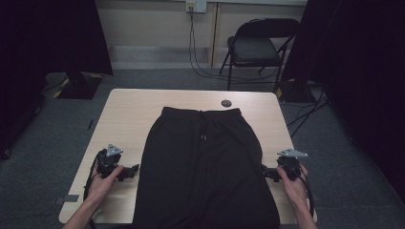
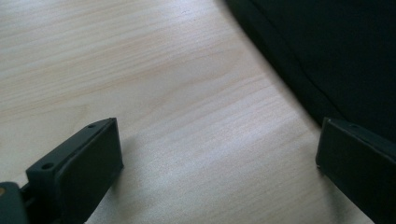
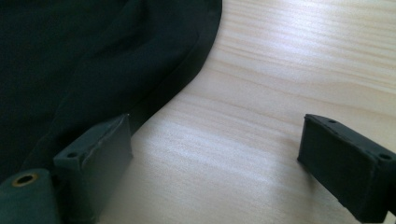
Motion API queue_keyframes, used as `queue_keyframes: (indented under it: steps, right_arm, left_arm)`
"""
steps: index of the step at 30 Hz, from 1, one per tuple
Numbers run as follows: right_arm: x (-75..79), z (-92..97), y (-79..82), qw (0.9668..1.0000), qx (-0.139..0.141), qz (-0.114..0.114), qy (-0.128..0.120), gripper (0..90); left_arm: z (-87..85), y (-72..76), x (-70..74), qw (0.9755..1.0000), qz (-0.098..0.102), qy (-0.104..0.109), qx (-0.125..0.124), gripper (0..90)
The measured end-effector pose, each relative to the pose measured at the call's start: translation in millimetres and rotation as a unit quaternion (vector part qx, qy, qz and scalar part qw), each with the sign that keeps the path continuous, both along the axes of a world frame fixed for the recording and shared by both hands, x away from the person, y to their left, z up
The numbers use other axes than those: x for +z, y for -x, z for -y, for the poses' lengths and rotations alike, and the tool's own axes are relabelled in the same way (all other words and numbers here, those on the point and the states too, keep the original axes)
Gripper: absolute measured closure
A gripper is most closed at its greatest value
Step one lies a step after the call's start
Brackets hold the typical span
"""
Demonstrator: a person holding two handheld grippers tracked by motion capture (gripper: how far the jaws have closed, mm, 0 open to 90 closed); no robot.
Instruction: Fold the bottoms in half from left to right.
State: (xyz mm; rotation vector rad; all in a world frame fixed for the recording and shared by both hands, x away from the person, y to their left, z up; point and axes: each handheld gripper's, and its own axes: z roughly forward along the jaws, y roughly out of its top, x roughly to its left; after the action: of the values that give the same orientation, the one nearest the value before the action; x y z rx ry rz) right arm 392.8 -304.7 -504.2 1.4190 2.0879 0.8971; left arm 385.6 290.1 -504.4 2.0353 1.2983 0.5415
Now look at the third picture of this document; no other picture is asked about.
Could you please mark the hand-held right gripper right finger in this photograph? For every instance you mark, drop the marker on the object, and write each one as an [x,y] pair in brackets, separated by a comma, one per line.
[342,168]

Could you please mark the black pants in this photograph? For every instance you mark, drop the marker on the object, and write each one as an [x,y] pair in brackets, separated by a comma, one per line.
[87,62]

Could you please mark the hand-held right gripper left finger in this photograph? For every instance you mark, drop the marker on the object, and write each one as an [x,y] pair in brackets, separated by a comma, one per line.
[102,158]

